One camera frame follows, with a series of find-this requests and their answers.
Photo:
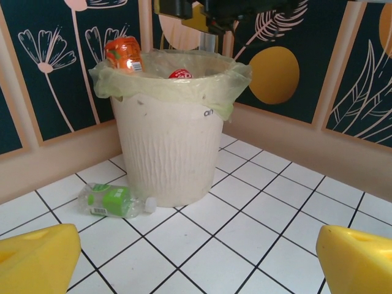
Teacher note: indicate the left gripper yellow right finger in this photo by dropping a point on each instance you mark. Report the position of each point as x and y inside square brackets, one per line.
[358, 263]

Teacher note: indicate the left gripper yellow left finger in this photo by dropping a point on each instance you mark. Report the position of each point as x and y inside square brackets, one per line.
[36, 260]

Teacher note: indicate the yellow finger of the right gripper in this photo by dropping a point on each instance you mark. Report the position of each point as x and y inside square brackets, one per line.
[171, 7]
[197, 24]

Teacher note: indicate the clear bottle round red label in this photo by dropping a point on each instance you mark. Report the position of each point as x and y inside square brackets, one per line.
[180, 74]

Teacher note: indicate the orange juice bottle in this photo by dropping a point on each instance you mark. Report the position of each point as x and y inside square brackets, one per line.
[124, 55]

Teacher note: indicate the clear bottle green label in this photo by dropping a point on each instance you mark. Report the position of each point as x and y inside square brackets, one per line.
[110, 200]

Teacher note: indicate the translucent yellow-green bin liner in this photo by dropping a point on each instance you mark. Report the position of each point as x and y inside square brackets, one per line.
[171, 88]

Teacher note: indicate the cream textured plastic bin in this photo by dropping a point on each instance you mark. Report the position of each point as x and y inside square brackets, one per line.
[168, 153]

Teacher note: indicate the aluminium frame post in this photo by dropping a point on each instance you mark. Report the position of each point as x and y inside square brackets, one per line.
[209, 43]

